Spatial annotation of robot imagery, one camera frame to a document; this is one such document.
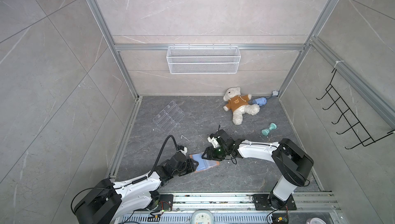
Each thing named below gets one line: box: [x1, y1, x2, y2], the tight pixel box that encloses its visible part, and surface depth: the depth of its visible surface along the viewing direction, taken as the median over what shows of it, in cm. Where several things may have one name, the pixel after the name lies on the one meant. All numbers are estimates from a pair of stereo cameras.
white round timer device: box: [191, 209, 214, 224], surface depth 69 cm
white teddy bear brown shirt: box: [223, 86, 261, 126], surface depth 107 cm
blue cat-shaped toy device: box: [252, 97, 268, 106], surface depth 113 cm
